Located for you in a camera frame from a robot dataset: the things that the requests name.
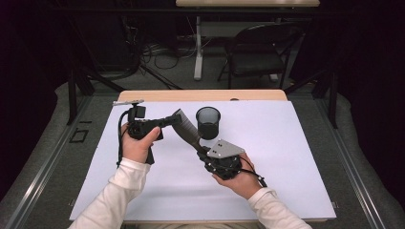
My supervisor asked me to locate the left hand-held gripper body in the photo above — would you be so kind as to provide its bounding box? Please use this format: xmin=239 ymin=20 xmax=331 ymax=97
xmin=112 ymin=98 xmax=167 ymax=141

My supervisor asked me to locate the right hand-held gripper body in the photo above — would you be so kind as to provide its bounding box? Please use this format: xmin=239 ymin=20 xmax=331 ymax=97
xmin=198 ymin=138 xmax=246 ymax=181

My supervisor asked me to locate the black mesh pen holder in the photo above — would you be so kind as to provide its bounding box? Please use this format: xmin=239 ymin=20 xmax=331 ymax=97
xmin=195 ymin=106 xmax=222 ymax=141

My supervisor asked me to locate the dark brown comb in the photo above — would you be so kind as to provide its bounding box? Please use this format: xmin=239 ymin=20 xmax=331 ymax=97
xmin=171 ymin=108 xmax=212 ymax=155

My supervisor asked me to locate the person's left hand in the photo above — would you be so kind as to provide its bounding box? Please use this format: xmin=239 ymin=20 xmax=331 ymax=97
xmin=120 ymin=122 xmax=162 ymax=164

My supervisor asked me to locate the person's right hand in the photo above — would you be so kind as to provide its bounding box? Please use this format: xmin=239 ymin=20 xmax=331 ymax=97
xmin=212 ymin=152 xmax=264 ymax=201

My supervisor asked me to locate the white table sheet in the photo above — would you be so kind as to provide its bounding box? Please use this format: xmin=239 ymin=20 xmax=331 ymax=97
xmin=69 ymin=100 xmax=337 ymax=221

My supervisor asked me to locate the desk with white legs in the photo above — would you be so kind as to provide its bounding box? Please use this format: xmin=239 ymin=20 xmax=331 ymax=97
xmin=175 ymin=0 xmax=321 ymax=81

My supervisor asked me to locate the black metal stand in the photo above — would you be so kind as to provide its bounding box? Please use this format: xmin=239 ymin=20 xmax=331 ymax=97
xmin=282 ymin=69 xmax=339 ymax=130
xmin=65 ymin=68 xmax=127 ymax=126

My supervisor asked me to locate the black folding chair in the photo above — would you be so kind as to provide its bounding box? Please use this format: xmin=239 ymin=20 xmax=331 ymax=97
xmin=217 ymin=23 xmax=304 ymax=91

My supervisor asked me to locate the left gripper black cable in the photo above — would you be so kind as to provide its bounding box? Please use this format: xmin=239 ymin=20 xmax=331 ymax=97
xmin=116 ymin=110 xmax=130 ymax=169

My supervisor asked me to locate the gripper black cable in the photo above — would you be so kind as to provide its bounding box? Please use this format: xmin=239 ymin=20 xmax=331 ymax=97
xmin=116 ymin=110 xmax=130 ymax=169
xmin=238 ymin=156 xmax=268 ymax=188

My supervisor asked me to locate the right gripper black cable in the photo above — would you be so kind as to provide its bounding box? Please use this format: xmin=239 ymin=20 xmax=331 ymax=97
xmin=238 ymin=156 xmax=268 ymax=188

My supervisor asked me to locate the black floor cable loop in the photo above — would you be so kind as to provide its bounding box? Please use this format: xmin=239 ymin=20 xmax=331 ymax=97
xmin=154 ymin=52 xmax=181 ymax=71

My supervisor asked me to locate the aluminium floor rail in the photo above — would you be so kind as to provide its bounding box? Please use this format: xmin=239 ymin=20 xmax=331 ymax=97
xmin=317 ymin=97 xmax=387 ymax=229
xmin=5 ymin=94 xmax=94 ymax=229

